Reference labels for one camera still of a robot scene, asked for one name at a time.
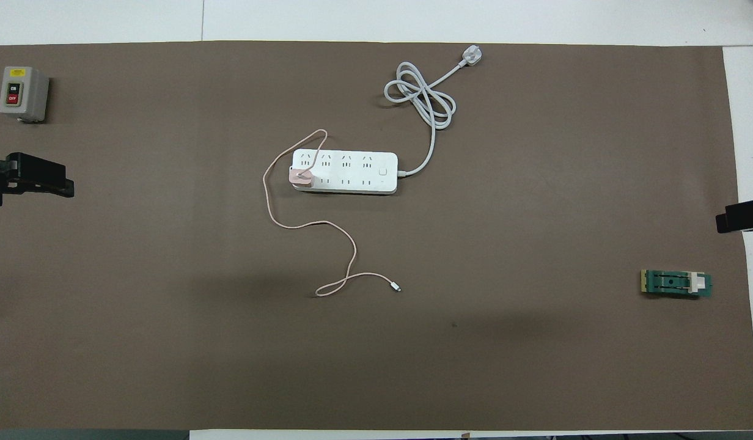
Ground grey on-off switch box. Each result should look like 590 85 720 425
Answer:
0 66 50 124

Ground white power strip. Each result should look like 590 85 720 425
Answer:
290 148 399 195

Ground pink charging cable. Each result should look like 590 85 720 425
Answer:
263 129 402 298

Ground white power cord with plug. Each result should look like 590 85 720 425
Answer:
384 45 483 178

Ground brown paper table mat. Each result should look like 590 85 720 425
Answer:
0 40 753 431

